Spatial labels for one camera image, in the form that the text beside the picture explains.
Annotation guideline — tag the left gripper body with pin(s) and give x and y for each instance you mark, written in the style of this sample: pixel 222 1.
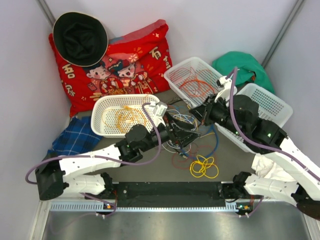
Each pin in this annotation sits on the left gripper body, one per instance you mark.
pixel 170 135

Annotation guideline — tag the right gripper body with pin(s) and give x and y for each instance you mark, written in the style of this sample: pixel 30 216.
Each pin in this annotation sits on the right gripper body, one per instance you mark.
pixel 216 112

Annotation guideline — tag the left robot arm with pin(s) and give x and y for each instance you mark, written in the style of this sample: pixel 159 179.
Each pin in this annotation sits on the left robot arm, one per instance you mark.
pixel 62 175

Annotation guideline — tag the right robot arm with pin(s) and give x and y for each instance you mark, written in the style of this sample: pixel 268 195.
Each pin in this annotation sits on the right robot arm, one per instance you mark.
pixel 266 139

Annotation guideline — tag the white rectangular basket centre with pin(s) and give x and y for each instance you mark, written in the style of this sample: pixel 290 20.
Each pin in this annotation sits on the white rectangular basket centre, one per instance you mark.
pixel 193 80

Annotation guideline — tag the white rectangular basket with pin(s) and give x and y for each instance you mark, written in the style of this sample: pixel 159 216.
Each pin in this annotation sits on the white rectangular basket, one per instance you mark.
pixel 271 108
pixel 193 80

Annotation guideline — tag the green cloth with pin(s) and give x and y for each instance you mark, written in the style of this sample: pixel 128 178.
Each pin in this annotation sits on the green cloth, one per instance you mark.
pixel 249 70

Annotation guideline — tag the white rectangular basket right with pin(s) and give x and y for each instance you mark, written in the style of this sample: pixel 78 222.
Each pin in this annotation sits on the white rectangular basket right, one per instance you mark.
pixel 271 108

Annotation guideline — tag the white basket with rounded corners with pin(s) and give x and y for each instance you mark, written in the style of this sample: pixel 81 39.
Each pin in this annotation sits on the white basket with rounded corners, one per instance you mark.
pixel 114 115

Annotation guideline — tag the white cloth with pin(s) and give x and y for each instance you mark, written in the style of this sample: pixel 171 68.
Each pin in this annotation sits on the white cloth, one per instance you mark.
pixel 266 168

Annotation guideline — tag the red printed pillow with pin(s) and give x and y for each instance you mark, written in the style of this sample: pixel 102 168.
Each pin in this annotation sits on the red printed pillow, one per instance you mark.
pixel 134 63

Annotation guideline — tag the blue plaid cloth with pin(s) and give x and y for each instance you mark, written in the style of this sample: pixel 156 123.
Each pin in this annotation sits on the blue plaid cloth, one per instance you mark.
pixel 77 138

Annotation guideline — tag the black round hat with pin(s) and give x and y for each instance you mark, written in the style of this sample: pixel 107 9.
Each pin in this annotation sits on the black round hat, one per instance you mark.
pixel 80 39

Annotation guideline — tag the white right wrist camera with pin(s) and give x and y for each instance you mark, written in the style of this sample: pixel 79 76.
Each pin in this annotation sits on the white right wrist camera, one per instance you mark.
pixel 224 87

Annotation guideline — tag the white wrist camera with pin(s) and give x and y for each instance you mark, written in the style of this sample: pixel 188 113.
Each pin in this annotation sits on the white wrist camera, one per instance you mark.
pixel 158 108
pixel 224 87

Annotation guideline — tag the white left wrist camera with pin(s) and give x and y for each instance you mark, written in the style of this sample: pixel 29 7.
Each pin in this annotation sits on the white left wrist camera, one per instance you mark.
pixel 158 108

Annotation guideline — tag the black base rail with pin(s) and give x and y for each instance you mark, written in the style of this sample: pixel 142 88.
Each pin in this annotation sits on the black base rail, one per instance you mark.
pixel 169 194

